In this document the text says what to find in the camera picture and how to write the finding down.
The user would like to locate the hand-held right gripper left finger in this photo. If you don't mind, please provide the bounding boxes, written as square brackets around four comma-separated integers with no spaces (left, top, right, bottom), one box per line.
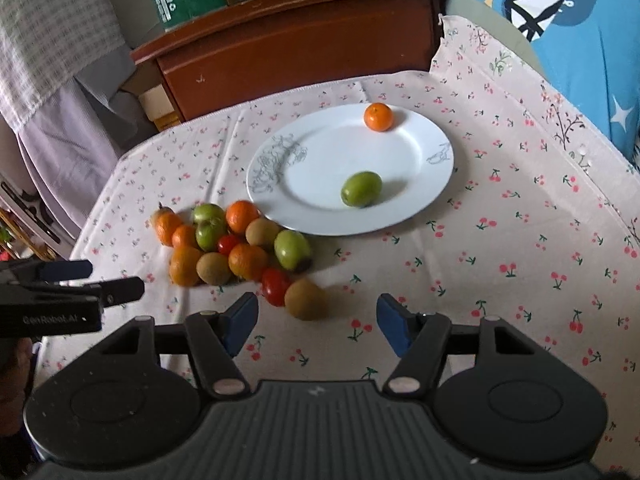
[95,292,259,397]

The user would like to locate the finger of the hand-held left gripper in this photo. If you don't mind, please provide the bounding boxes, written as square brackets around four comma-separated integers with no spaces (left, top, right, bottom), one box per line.
[60,276,146,308]
[0,258,94,284]

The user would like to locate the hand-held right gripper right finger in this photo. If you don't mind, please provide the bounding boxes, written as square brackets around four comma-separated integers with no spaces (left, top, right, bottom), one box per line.
[376,294,546,397]

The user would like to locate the tangerine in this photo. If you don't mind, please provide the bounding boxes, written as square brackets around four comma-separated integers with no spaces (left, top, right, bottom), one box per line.
[169,246,203,288]
[363,102,396,132]
[154,211,184,247]
[228,242,269,281]
[171,224,200,251]
[225,200,261,235]

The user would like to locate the green jujube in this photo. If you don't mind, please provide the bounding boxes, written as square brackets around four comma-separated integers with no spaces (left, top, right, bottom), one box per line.
[192,203,227,226]
[196,218,228,252]
[341,171,383,208]
[273,230,312,271]

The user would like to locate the white plate grey drawing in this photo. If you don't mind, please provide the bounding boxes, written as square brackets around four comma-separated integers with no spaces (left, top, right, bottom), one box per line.
[246,103,455,237]

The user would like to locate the person's left hand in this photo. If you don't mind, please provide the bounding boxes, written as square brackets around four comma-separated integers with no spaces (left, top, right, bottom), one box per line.
[0,337,38,411]

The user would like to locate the wooden rack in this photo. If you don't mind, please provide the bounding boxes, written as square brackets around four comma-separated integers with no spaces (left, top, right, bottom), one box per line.
[0,207,58,261]

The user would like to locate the white panel black markings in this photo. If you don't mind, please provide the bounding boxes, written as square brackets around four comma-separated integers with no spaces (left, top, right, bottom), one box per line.
[0,175,63,246]

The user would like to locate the purple striped cloth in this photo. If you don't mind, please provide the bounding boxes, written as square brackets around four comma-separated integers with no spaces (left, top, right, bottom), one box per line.
[17,42,161,241]

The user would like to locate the cherry print tablecloth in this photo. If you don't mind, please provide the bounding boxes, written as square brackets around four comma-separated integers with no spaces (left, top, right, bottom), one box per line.
[37,14,640,461]

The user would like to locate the yellow box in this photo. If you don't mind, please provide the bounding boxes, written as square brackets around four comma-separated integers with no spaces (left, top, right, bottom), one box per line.
[150,107,183,133]

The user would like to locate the cardboard box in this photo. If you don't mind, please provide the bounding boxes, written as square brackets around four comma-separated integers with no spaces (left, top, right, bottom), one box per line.
[117,67,173,123]

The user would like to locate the grey cloth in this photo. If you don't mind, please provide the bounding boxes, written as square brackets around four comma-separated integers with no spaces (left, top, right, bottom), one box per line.
[75,42,137,97]

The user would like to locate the white checked cloth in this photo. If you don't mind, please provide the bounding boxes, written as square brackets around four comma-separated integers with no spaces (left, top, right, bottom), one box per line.
[0,0,126,131]

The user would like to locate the brown wooden headboard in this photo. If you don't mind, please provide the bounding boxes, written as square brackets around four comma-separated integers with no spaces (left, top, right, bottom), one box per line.
[130,0,455,123]

